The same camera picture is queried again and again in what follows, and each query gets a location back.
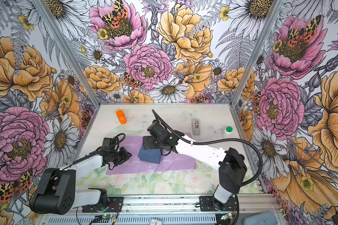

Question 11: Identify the dark blue gift box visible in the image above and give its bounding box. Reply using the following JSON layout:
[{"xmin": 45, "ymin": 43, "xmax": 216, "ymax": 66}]
[{"xmin": 138, "ymin": 146, "xmax": 162, "ymax": 164}]

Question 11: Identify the purple wrapping paper sheet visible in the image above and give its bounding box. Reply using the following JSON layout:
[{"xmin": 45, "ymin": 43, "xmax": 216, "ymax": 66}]
[{"xmin": 106, "ymin": 136, "xmax": 196, "ymax": 175}]

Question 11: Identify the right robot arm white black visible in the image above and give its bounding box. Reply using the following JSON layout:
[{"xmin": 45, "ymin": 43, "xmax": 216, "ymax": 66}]
[{"xmin": 147, "ymin": 120, "xmax": 247, "ymax": 211}]

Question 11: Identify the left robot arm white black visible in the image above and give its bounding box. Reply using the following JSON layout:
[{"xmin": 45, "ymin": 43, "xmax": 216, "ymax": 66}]
[{"xmin": 29, "ymin": 147, "xmax": 132, "ymax": 215}]

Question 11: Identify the grey tape dispenser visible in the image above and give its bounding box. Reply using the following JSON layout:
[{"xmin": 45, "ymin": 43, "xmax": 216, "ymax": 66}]
[{"xmin": 192, "ymin": 119, "xmax": 201, "ymax": 136}]

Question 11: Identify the orange tube bottle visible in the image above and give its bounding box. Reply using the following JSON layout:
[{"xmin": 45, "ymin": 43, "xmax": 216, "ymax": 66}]
[{"xmin": 116, "ymin": 110, "xmax": 127, "ymax": 124}]

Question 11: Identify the white bottle green cap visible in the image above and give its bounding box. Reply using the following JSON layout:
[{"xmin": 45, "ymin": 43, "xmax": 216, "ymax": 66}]
[{"xmin": 222, "ymin": 126, "xmax": 233, "ymax": 138}]

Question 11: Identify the blue-grey cloth pad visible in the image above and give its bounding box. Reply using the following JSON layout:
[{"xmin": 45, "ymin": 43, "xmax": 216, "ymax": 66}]
[{"xmin": 242, "ymin": 211, "xmax": 284, "ymax": 225}]

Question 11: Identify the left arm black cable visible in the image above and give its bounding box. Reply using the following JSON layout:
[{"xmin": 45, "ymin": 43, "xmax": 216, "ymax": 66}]
[{"xmin": 30, "ymin": 133, "xmax": 126, "ymax": 203}]

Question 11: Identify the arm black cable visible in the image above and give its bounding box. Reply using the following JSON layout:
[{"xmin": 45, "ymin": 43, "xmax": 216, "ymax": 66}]
[
  {"xmin": 152, "ymin": 109, "xmax": 263, "ymax": 225},
  {"xmin": 30, "ymin": 133, "xmax": 126, "ymax": 203}
]

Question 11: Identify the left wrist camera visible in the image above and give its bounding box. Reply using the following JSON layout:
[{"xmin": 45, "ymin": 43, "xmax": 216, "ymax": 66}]
[{"xmin": 102, "ymin": 138, "xmax": 115, "ymax": 148}]

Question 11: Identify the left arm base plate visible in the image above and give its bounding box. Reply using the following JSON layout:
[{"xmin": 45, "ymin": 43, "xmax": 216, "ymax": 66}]
[{"xmin": 82, "ymin": 197, "xmax": 124, "ymax": 213}]

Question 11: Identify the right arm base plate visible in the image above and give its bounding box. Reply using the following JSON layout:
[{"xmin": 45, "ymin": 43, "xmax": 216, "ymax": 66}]
[{"xmin": 196, "ymin": 196, "xmax": 239, "ymax": 212}]

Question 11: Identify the white slotted cable duct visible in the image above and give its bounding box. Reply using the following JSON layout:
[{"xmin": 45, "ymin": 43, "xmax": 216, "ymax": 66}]
[{"xmin": 42, "ymin": 214, "xmax": 217, "ymax": 225}]

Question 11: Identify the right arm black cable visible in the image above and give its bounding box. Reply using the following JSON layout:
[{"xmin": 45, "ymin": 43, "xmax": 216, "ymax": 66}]
[{"xmin": 152, "ymin": 109, "xmax": 263, "ymax": 225}]

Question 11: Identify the aluminium front rail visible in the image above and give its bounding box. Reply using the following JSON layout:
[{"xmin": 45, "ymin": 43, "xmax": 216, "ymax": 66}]
[{"xmin": 39, "ymin": 193, "xmax": 279, "ymax": 216}]

